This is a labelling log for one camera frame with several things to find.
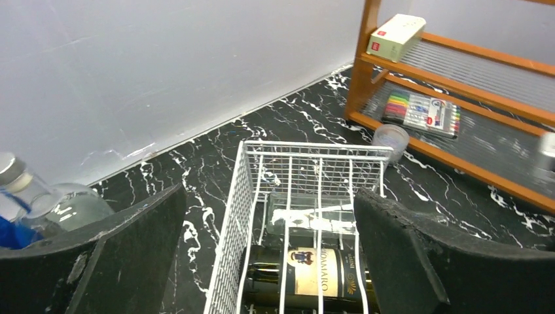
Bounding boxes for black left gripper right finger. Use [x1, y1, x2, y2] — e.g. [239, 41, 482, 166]
[353, 188, 554, 313]

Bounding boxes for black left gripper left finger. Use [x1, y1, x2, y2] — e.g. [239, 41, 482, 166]
[1, 184, 187, 313]

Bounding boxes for clear round glass bottle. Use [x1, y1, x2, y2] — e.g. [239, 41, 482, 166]
[22, 183, 115, 237]

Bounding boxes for clear neck bottle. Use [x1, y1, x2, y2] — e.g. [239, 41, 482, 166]
[266, 192, 356, 239]

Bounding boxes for blue square glass bottle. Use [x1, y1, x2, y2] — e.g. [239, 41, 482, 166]
[1, 152, 56, 249]

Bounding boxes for dark black-capped wine bottle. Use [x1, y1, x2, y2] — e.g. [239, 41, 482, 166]
[240, 245, 379, 313]

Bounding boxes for small clear plastic cup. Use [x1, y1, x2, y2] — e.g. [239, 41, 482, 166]
[372, 124, 410, 165]

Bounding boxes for coloured marker pen pack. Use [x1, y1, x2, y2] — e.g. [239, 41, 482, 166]
[381, 89, 461, 139]

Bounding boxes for orange wooden shelf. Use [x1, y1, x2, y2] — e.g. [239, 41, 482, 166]
[344, 1, 554, 213]

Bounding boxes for small white box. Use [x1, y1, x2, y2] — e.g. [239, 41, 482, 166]
[367, 14, 427, 63]

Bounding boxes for white wire wine rack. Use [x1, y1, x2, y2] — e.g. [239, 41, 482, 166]
[204, 140, 393, 313]

